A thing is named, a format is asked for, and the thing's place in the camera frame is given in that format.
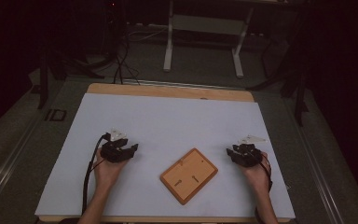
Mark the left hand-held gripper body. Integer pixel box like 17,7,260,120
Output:
100,128,129,163

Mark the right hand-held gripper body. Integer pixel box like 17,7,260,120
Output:
233,134,268,168

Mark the wooden picture frame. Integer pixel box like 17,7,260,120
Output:
159,147,219,206

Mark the person's right hand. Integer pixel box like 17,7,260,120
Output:
238,151,273,193

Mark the person's left hand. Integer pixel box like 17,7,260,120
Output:
92,148,129,191

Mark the white table sheet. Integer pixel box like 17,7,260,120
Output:
34,92,296,220

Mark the black metal stand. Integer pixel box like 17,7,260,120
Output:
246,36,310,127
36,43,106,110

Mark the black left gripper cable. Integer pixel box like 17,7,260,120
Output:
81,133,111,216

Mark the black rectangular floor bracket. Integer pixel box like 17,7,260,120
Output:
44,107,68,122

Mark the silver metal rail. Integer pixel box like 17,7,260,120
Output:
122,78,246,91

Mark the bundle of black floor cables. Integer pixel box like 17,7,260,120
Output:
111,27,142,86

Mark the white metal desk frame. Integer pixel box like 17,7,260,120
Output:
162,0,256,79

